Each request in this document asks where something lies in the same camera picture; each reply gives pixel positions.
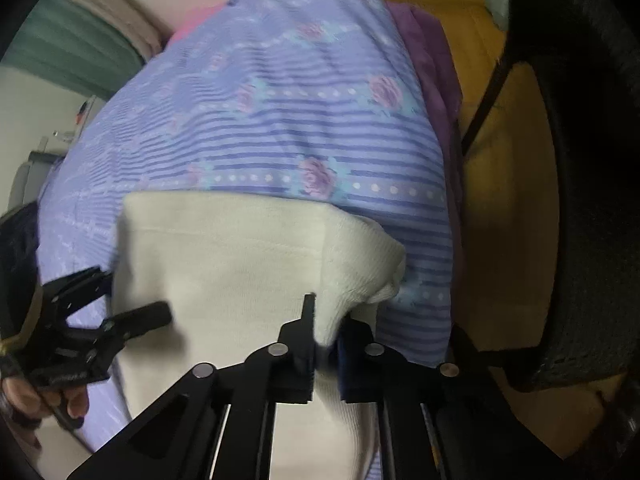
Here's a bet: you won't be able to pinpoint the green curtain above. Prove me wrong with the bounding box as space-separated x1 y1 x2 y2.
2 0 146 101

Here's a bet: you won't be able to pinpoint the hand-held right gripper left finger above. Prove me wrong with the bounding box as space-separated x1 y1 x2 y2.
67 294 317 480

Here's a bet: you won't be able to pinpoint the black woven chair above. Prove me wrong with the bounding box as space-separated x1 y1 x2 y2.
460 0 640 480

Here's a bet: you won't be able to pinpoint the purple floral bed sheet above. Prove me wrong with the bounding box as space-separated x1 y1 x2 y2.
37 0 453 480

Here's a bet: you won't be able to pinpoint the pink cloth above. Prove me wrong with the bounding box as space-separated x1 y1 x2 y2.
167 5 226 48

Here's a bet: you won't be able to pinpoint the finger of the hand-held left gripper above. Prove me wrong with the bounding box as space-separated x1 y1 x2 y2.
42 267 113 313
102 301 173 347

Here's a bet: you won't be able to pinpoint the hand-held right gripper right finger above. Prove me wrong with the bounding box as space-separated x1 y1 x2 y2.
336 317 551 480

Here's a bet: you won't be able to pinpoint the purple bed skirt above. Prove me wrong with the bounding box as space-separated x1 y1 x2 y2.
385 2 468 366

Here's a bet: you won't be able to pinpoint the person's left hand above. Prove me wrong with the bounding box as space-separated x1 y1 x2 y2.
0 375 91 443

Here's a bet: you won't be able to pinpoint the cream pants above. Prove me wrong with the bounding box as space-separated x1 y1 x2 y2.
111 191 407 480

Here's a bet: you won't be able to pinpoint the beige curtain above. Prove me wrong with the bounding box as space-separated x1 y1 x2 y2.
50 0 166 58

